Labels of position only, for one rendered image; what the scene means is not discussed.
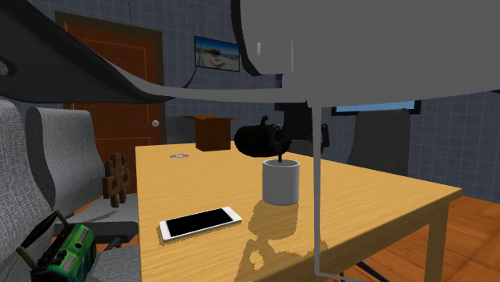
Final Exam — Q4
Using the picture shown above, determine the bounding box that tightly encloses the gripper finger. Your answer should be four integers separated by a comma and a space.
272, 132, 288, 163

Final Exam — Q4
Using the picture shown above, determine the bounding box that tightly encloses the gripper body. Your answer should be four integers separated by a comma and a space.
274, 102, 331, 154

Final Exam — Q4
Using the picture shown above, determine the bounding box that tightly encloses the white cylindrical cup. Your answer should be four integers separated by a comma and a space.
261, 158, 301, 207

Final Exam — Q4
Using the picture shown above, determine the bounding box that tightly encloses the brown cardboard box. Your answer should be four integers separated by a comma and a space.
183, 115, 241, 152

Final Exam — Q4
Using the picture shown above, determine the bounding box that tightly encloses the grey fabric chair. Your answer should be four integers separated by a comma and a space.
346, 108, 412, 178
0, 99, 142, 282
24, 107, 140, 244

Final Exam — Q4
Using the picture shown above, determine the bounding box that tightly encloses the wooden table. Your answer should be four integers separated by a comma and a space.
135, 141, 463, 282

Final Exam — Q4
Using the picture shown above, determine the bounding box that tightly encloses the white smartphone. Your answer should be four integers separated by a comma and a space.
158, 206, 244, 242

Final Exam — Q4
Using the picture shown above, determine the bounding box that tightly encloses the brown wooden door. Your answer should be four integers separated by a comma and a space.
54, 10, 167, 195

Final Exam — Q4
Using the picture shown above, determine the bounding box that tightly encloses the brown wooden puzzle figure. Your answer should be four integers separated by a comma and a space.
102, 152, 131, 208

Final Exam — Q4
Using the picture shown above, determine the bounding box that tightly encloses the green portable radio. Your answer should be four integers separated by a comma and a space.
15, 210, 98, 282

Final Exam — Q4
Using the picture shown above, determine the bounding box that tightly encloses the window with black frame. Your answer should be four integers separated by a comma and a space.
331, 99, 422, 117

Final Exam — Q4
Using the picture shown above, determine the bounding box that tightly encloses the framed wall picture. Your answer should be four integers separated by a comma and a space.
193, 35, 241, 73

